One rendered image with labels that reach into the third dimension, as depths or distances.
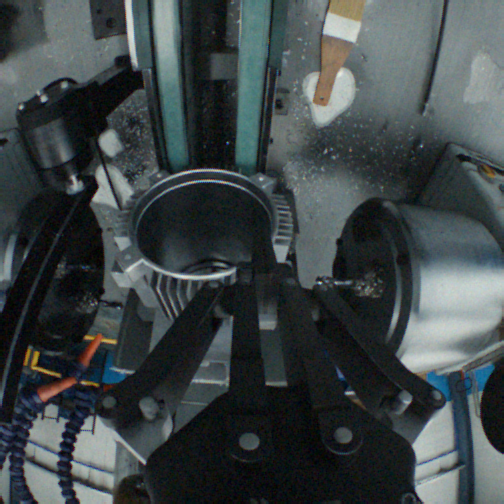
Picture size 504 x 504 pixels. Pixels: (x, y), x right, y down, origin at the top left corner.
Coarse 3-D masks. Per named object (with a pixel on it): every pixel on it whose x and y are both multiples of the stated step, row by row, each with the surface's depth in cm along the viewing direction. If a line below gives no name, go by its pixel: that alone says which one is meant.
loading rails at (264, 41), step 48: (144, 0) 15; (192, 0) 20; (288, 0) 16; (144, 48) 20; (192, 48) 25; (240, 48) 21; (288, 48) 20; (192, 96) 29; (240, 96) 25; (288, 96) 34; (192, 144) 33; (240, 144) 30
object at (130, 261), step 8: (152, 176) 30; (160, 176) 30; (168, 176) 30; (256, 176) 31; (264, 176) 31; (152, 184) 30; (264, 184) 30; (272, 184) 31; (128, 248) 23; (120, 256) 23; (128, 256) 23; (136, 256) 23; (120, 264) 22; (128, 264) 22; (136, 264) 22; (128, 272) 22; (136, 272) 23; (144, 272) 24
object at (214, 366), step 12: (156, 312) 29; (156, 324) 27; (168, 324) 27; (228, 324) 28; (156, 336) 26; (216, 336) 27; (228, 336) 27; (216, 348) 26; (228, 348) 26; (204, 360) 25; (216, 360) 25; (228, 360) 25; (204, 372) 35; (216, 372) 35; (228, 372) 34
